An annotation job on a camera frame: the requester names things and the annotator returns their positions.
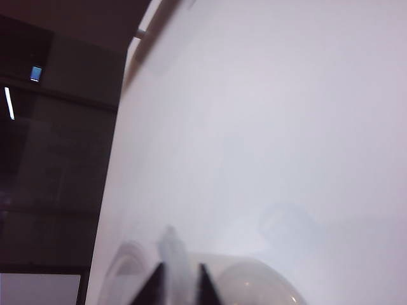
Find clear plastic snap lid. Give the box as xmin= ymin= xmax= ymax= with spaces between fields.
xmin=98 ymin=224 xmax=309 ymax=305

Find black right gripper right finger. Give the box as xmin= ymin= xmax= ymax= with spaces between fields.
xmin=197 ymin=263 xmax=223 ymax=305

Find white flat panel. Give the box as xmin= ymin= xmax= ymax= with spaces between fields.
xmin=0 ymin=273 xmax=82 ymax=305

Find small blue lit screen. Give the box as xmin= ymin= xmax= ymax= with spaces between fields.
xmin=29 ymin=65 xmax=44 ymax=82

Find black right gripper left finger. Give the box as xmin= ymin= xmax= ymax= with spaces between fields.
xmin=127 ymin=262 xmax=167 ymax=305

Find short white light tube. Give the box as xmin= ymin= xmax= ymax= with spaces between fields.
xmin=3 ymin=86 xmax=16 ymax=121

